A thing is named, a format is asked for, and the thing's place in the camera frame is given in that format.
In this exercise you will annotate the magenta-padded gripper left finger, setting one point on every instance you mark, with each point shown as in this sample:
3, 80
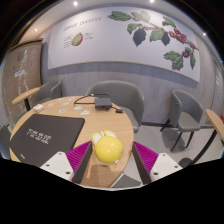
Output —
56, 164

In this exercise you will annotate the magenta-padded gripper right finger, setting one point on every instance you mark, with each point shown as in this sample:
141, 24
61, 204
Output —
165, 163

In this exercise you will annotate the black mouse pad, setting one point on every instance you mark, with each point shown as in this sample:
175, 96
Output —
46, 136

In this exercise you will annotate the small white packet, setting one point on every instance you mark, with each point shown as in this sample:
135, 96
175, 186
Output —
85, 112
62, 110
78, 108
65, 103
71, 99

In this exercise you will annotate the grey upholstered chair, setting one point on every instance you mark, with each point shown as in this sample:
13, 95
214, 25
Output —
186, 113
123, 93
50, 90

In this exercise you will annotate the small white box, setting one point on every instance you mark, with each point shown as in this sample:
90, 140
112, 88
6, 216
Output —
38, 107

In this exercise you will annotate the round wooden side table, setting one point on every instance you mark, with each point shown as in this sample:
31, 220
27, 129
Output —
215, 121
25, 95

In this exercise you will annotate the small black adapter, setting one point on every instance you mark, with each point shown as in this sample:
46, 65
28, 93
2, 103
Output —
119, 110

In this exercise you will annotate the black flat box device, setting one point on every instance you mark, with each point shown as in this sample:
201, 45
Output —
102, 102

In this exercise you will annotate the grey door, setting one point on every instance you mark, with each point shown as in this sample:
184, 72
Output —
218, 86

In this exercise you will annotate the brown printed wall panel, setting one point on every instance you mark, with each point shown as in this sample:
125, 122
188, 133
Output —
20, 76

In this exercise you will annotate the coffee plant wall mural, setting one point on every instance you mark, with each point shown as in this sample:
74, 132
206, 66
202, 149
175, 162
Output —
110, 43

